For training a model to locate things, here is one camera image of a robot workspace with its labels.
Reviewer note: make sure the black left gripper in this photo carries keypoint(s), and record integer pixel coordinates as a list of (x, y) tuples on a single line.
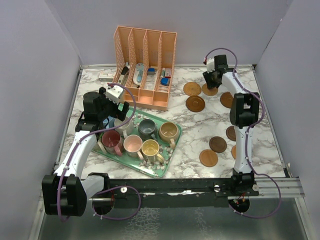
[(121, 114)]

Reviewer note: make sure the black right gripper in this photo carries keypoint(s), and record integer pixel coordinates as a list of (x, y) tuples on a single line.
[(210, 84)]

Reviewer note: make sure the woven rattan coaster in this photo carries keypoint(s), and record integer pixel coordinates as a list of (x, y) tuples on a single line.
[(209, 92), (192, 89)]

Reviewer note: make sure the brown wooden ringed coaster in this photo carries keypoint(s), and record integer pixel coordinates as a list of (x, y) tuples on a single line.
[(226, 99)]

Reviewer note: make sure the dark walnut coaster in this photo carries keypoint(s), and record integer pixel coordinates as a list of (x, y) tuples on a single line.
[(230, 133), (217, 144)]

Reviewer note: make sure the light orange wooden coaster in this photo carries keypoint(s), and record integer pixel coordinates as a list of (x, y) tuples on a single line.
[(208, 158)]

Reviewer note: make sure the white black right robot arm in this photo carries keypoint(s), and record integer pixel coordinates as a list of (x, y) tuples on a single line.
[(244, 113)]

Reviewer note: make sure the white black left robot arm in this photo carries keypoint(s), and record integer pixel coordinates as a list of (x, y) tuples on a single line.
[(64, 193)]

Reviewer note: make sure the light blue mug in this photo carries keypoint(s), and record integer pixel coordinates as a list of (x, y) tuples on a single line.
[(108, 122)]

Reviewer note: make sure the beige grey mug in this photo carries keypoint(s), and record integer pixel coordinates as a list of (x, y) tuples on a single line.
[(124, 128)]

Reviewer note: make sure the dark grey blue mug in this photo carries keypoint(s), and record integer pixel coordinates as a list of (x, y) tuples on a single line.
[(147, 130)]

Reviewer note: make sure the maroon red mug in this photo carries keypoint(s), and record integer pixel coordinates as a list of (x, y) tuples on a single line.
[(113, 142)]

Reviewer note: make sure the green mug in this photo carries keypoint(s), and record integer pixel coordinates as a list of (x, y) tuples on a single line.
[(99, 147)]

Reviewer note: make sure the pink mug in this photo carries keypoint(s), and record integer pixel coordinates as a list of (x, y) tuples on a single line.
[(133, 146)]

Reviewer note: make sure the green floral tray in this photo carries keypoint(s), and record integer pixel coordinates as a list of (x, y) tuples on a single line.
[(152, 168)]

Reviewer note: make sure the blue correction tape package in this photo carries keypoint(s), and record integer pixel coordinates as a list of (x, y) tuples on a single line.
[(138, 74)]

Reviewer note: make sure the small white staples box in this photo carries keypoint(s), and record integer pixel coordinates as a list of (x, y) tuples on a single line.
[(106, 76)]

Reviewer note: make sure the yellow mug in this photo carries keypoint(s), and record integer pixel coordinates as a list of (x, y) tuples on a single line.
[(150, 150)]

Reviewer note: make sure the black white stapler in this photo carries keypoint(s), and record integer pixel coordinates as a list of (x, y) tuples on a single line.
[(124, 75)]

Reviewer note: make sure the red white small box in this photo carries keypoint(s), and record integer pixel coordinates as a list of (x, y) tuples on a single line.
[(166, 73)]

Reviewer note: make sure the blue stamp box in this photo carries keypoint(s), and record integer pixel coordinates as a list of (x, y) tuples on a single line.
[(165, 81)]

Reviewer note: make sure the tan brown mug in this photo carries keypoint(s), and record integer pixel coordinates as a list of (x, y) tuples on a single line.
[(169, 133)]

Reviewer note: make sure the white packaged item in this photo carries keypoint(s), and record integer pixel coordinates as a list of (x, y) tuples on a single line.
[(151, 78)]

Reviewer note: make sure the orange plastic desk organizer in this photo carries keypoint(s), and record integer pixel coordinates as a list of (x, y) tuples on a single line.
[(150, 48)]

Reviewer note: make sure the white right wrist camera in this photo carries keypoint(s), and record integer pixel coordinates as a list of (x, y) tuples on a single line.
[(210, 64)]

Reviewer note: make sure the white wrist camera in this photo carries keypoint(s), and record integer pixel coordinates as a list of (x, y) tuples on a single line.
[(210, 64), (114, 93)]

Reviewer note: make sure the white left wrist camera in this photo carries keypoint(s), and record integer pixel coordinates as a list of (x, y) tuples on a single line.
[(114, 93)]

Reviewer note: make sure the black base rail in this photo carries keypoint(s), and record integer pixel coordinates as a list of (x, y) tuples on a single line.
[(172, 193)]

